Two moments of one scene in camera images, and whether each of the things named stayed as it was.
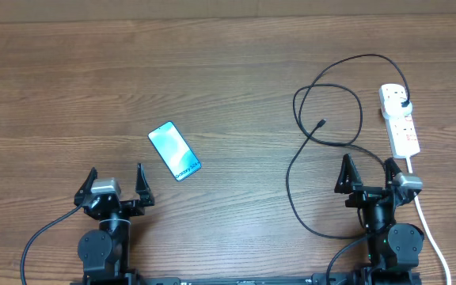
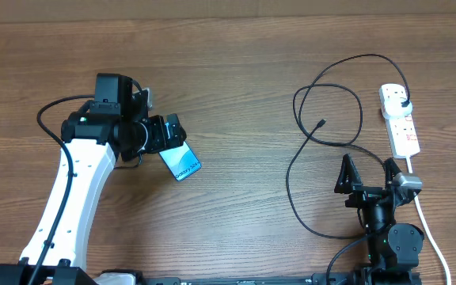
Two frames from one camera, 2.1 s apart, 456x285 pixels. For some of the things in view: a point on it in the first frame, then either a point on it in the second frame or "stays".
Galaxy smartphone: (180, 159) stays
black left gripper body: (130, 209) -> (155, 134)
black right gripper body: (362, 196) stays
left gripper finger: (142, 188) -> (175, 133)
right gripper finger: (391, 169) stays
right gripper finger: (349, 176) stays
